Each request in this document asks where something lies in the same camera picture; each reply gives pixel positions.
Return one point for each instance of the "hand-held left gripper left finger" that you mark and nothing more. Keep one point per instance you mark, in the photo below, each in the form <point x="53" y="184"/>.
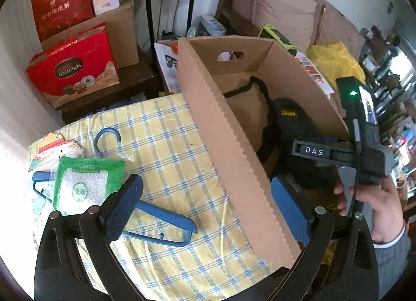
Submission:
<point x="123" y="210"/>

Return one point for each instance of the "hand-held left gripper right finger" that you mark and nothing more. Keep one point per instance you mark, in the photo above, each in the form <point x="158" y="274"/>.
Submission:
<point x="289" y="210"/>

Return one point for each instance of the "blue plastic hanger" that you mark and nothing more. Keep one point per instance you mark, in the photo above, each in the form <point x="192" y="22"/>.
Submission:
<point x="169" y="219"/>

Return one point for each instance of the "green packet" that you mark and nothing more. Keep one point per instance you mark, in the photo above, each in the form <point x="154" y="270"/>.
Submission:
<point x="81" y="187"/>

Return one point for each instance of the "cardboard box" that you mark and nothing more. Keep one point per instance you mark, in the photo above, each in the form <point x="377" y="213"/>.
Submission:
<point x="227" y="158"/>

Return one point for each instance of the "person's right forearm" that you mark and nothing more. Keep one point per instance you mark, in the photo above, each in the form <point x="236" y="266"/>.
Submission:
<point x="393" y="268"/>

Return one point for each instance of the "person's right hand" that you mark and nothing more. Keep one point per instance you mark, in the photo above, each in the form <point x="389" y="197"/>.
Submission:
<point x="386" y="213"/>

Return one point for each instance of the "yellow plaid tablecloth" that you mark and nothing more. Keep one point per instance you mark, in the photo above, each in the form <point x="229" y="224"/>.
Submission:
<point x="169" y="158"/>

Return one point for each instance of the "cluttered shelf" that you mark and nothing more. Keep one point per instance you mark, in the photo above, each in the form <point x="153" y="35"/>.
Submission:
<point x="399" y="93"/>

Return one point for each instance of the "yellow plastic bag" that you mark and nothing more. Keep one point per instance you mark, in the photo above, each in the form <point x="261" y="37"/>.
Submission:
<point x="338" y="60"/>

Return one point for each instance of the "white bag orange print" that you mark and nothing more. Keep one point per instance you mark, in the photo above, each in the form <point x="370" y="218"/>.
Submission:
<point x="312" y="70"/>

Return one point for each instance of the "beige sofa cushion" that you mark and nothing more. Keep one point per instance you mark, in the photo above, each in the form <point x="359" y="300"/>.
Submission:
<point x="338" y="25"/>
<point x="282" y="12"/>

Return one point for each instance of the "white sheer curtain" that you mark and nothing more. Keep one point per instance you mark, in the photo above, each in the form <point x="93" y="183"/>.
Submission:
<point x="16" y="109"/>

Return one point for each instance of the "red bag with cake pictures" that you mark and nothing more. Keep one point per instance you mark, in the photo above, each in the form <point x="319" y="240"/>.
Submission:
<point x="74" y="70"/>

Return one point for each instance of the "white printed bag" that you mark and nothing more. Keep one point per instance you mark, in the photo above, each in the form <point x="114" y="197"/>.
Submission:
<point x="167" y="64"/>

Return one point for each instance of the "lime green black case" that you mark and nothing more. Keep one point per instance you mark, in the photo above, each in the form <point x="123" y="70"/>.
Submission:
<point x="276" y="36"/>

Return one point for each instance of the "large brown carton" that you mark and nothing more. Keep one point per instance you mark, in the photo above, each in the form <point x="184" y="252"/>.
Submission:
<point x="123" y="34"/>

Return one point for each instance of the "blue white carton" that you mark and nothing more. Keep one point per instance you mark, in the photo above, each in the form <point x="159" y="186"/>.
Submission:
<point x="211" y="25"/>

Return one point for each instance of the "brown sofa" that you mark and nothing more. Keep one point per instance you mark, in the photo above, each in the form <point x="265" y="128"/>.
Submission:
<point x="234" y="2"/>

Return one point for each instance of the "red gift bag gold print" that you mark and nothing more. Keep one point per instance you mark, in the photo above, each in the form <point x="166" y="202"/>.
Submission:
<point x="61" y="2"/>

